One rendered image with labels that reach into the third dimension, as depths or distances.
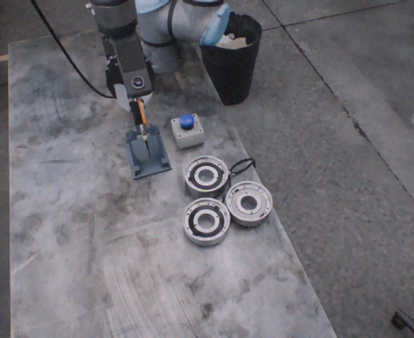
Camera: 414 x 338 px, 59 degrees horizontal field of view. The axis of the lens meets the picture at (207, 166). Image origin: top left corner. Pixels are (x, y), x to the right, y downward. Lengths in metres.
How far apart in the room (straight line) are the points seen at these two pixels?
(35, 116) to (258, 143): 1.24
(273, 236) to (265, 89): 1.58
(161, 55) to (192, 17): 0.18
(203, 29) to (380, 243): 1.27
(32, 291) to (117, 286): 0.17
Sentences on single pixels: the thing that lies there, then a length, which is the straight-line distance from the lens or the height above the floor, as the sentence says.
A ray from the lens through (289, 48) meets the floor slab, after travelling 2.68.
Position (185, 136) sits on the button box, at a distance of 0.95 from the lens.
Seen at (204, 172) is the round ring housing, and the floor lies 0.82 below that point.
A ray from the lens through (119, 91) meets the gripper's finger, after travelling 0.78.
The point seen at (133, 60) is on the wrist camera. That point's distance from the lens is 0.69.
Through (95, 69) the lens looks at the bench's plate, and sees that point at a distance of 1.27.
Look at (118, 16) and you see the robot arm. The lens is 0.67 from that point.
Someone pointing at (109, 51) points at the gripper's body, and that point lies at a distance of 0.75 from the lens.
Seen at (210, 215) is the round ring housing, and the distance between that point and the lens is 0.85.
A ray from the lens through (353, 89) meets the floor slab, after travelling 2.48.
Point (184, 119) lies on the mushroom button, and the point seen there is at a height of 0.87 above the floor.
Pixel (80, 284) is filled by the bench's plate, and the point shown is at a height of 0.80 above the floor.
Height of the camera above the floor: 1.57
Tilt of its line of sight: 54 degrees down
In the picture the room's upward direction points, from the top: 1 degrees counter-clockwise
